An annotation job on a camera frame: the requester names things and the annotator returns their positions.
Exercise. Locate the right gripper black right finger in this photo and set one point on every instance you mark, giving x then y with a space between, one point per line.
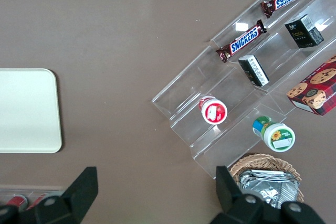
236 208

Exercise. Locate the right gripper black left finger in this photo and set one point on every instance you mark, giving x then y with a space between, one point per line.
76 195

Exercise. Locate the woven wicker basket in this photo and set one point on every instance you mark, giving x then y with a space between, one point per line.
262 161

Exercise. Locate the white rectangular plastic tray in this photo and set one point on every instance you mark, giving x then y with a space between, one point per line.
29 111

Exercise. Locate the red drink can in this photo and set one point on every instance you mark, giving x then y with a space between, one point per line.
39 200
16 201

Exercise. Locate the silver foil packet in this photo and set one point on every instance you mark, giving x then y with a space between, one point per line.
267 187

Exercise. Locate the green sunflower lid cup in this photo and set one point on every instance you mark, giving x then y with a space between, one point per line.
278 136

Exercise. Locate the red strawberry yogurt cup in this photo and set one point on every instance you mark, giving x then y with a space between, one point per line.
214 111

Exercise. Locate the clear acrylic stepped display stand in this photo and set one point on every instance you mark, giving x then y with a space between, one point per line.
189 87

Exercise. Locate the small black carton box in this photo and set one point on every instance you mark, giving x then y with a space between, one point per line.
254 70

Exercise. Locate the red chocolate chip cookie box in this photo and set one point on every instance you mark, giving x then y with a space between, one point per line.
317 87

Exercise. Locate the large black carton box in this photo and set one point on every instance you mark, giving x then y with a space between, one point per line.
302 32

